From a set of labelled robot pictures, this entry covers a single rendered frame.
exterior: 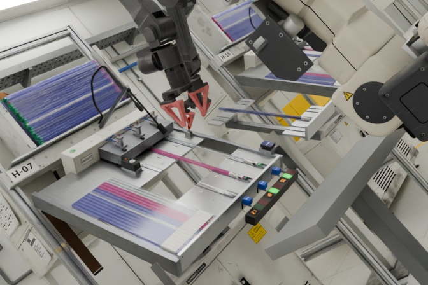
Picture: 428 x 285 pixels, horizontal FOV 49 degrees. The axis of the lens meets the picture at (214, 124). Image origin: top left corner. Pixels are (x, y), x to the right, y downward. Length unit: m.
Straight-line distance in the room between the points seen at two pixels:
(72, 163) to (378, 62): 1.29
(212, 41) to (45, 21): 2.00
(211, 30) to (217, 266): 1.58
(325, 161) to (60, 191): 1.54
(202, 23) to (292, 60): 1.89
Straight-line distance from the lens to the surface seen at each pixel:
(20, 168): 1.98
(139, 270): 3.64
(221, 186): 1.78
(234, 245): 2.01
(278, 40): 1.16
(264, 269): 2.06
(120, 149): 1.99
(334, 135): 2.80
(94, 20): 4.79
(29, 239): 2.17
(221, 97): 2.98
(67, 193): 1.89
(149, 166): 1.95
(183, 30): 1.77
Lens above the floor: 0.84
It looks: 5 degrees up
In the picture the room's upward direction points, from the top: 41 degrees counter-clockwise
